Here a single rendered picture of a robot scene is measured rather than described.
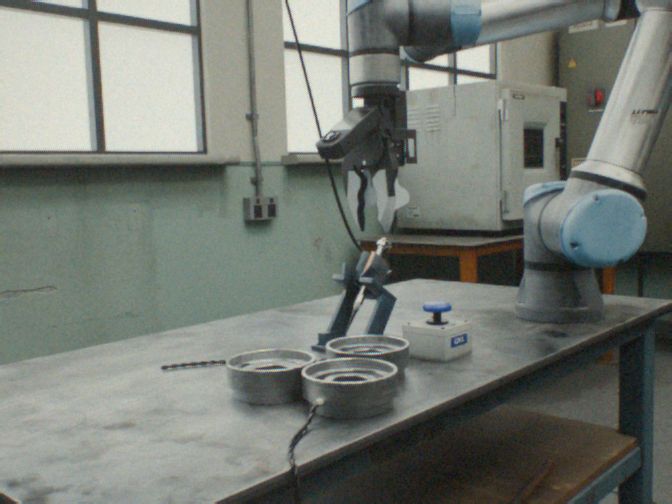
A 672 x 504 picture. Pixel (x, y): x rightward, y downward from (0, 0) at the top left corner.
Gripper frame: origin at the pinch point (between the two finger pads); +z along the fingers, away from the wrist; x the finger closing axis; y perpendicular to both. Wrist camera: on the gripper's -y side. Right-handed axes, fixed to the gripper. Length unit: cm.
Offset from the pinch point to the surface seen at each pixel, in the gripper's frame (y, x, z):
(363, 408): -26.8, -22.6, 17.0
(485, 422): 41, 7, 43
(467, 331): 2.3, -15.5, 14.9
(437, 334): -3.4, -14.7, 14.4
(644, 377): 52, -20, 32
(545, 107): 214, 89, -33
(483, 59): 290, 171, -71
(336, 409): -28.8, -20.6, 17.0
